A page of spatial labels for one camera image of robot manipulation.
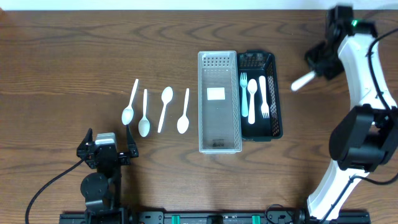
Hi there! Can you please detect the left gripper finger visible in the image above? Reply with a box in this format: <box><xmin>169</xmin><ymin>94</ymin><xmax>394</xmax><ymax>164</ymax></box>
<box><xmin>126</xmin><ymin>124</ymin><xmax>137</xmax><ymax>152</ymax></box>
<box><xmin>79</xmin><ymin>128</ymin><xmax>93</xmax><ymax>149</ymax></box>

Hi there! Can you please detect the white plastic fork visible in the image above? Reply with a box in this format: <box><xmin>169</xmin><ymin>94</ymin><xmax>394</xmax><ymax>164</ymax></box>
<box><xmin>259</xmin><ymin>76</ymin><xmax>269</xmax><ymax>119</ymax></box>
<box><xmin>290</xmin><ymin>71</ymin><xmax>317</xmax><ymax>91</ymax></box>

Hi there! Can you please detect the white plastic spoon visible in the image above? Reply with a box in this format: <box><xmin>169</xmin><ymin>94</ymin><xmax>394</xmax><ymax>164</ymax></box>
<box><xmin>121</xmin><ymin>79</ymin><xmax>139</xmax><ymax>125</ymax></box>
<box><xmin>248</xmin><ymin>79</ymin><xmax>257</xmax><ymax>124</ymax></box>
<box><xmin>177</xmin><ymin>88</ymin><xmax>190</xmax><ymax>134</ymax></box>
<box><xmin>157</xmin><ymin>86</ymin><xmax>174</xmax><ymax>133</ymax></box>
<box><xmin>138</xmin><ymin>89</ymin><xmax>150</xmax><ymax>137</ymax></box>

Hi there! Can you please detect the pale blue plastic fork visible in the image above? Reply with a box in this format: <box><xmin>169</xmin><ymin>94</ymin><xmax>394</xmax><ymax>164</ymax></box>
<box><xmin>239</xmin><ymin>72</ymin><xmax>248</xmax><ymax>117</ymax></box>

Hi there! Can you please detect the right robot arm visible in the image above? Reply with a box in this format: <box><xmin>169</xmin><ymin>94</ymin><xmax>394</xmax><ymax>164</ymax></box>
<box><xmin>305</xmin><ymin>5</ymin><xmax>397</xmax><ymax>223</ymax></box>

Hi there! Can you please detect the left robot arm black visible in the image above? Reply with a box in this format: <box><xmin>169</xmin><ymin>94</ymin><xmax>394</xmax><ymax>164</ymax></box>
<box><xmin>76</xmin><ymin>126</ymin><xmax>139</xmax><ymax>223</ymax></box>

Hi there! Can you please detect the black plastic basket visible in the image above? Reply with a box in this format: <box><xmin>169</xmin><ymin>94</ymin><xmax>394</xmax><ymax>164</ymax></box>
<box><xmin>237</xmin><ymin>50</ymin><xmax>283</xmax><ymax>142</ymax></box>

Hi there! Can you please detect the clear plastic basket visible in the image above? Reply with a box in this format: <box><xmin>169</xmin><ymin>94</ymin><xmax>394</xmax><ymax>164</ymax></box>
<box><xmin>198</xmin><ymin>50</ymin><xmax>243</xmax><ymax>154</ymax></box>

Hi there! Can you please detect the white label in clear basket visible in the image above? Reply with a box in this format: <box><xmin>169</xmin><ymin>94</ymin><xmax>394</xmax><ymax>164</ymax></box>
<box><xmin>207</xmin><ymin>87</ymin><xmax>225</xmax><ymax>101</ymax></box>

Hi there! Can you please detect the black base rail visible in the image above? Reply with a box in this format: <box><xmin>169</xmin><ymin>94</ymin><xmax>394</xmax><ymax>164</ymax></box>
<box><xmin>58</xmin><ymin>211</ymin><xmax>371</xmax><ymax>224</ymax></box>

